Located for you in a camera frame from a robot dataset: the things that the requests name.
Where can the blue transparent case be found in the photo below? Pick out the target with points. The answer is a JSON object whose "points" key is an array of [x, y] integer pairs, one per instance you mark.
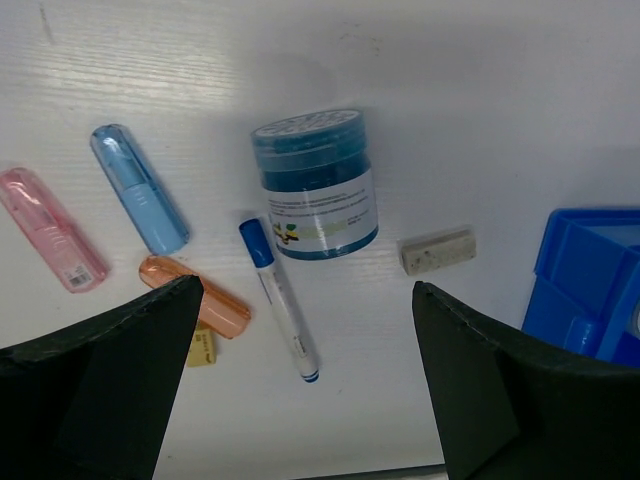
{"points": [[139, 190]]}

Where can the blue white marker pen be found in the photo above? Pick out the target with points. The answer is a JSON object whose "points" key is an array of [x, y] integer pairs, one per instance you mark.
{"points": [[281, 298]]}

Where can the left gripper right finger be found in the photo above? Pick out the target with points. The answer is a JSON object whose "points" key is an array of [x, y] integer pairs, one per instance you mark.
{"points": [[509, 406]]}

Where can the orange transparent case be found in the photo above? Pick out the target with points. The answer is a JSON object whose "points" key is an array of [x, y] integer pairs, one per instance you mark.
{"points": [[221, 311]]}

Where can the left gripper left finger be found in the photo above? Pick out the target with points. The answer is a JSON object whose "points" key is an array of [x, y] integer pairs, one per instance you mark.
{"points": [[93, 400]]}

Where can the pink transparent case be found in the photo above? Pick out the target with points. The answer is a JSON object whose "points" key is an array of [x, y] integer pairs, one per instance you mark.
{"points": [[51, 231]]}

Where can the blue slime jar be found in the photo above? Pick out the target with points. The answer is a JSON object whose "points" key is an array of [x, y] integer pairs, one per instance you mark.
{"points": [[634, 323], [318, 182]]}

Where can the yellow eraser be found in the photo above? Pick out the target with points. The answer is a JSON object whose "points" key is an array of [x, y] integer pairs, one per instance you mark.
{"points": [[202, 350]]}

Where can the grey speckled eraser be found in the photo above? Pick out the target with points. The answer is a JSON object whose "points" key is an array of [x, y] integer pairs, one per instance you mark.
{"points": [[426, 253]]}

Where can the blue plastic divided bin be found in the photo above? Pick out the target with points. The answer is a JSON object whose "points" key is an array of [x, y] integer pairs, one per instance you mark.
{"points": [[587, 283]]}

